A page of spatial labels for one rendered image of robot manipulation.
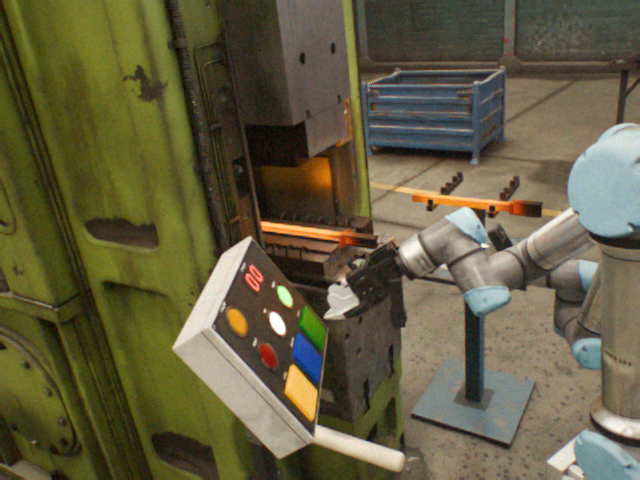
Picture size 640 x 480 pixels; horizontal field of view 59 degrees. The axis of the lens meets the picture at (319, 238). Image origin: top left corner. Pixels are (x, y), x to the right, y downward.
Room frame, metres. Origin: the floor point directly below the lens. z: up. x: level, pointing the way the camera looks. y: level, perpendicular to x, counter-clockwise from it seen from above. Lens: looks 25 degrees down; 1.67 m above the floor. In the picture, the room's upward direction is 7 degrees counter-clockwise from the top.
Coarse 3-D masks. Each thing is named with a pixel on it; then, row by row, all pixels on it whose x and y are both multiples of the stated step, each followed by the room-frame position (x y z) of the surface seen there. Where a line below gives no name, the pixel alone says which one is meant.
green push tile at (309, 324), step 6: (306, 312) 1.02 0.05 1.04; (306, 318) 1.00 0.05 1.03; (312, 318) 1.02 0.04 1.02; (300, 324) 0.97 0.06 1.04; (306, 324) 0.99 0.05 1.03; (312, 324) 1.01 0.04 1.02; (318, 324) 1.03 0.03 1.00; (306, 330) 0.97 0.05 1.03; (312, 330) 0.99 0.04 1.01; (318, 330) 1.01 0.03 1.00; (324, 330) 1.03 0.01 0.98; (312, 336) 0.97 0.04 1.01; (318, 336) 0.99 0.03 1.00; (324, 336) 1.01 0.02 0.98; (318, 342) 0.97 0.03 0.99; (324, 342) 0.99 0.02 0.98; (318, 348) 0.97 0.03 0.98
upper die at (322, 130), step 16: (336, 112) 1.49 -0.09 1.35; (256, 128) 1.44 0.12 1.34; (272, 128) 1.41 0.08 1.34; (288, 128) 1.38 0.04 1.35; (304, 128) 1.36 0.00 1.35; (320, 128) 1.41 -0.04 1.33; (336, 128) 1.48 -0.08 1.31; (256, 144) 1.44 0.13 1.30; (272, 144) 1.41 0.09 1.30; (288, 144) 1.39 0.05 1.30; (304, 144) 1.36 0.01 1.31; (320, 144) 1.40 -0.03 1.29
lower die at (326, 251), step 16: (288, 224) 1.62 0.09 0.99; (304, 224) 1.60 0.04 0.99; (272, 240) 1.52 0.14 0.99; (288, 240) 1.50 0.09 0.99; (304, 240) 1.49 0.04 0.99; (320, 240) 1.47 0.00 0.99; (336, 240) 1.44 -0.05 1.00; (272, 256) 1.45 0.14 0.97; (304, 256) 1.41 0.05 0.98; (320, 256) 1.39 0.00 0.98; (336, 256) 1.42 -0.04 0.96; (352, 256) 1.50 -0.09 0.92; (320, 272) 1.36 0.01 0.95; (336, 272) 1.41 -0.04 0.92
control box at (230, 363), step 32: (224, 256) 1.07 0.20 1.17; (256, 256) 1.04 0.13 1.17; (224, 288) 0.87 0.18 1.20; (256, 288) 0.94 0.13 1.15; (288, 288) 1.05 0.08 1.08; (192, 320) 0.82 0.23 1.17; (224, 320) 0.80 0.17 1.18; (256, 320) 0.87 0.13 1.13; (288, 320) 0.96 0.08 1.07; (320, 320) 1.06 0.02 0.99; (192, 352) 0.76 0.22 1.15; (224, 352) 0.75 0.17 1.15; (256, 352) 0.80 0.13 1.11; (288, 352) 0.87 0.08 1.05; (320, 352) 0.96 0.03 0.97; (224, 384) 0.75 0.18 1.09; (256, 384) 0.74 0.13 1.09; (320, 384) 0.88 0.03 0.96; (256, 416) 0.75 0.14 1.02; (288, 416) 0.74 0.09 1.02; (288, 448) 0.74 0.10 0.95
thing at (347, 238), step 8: (264, 224) 1.61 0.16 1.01; (272, 224) 1.60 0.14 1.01; (280, 224) 1.59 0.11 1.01; (288, 232) 1.54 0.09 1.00; (296, 232) 1.53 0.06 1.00; (304, 232) 1.51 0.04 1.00; (312, 232) 1.50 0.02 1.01; (320, 232) 1.49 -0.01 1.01; (328, 232) 1.48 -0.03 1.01; (336, 232) 1.48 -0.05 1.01; (344, 232) 1.46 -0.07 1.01; (352, 232) 1.46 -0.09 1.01; (344, 240) 1.44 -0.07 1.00; (352, 240) 1.44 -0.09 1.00; (360, 240) 1.42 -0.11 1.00; (368, 240) 1.40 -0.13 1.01; (376, 240) 1.40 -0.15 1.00; (368, 248) 1.40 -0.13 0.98
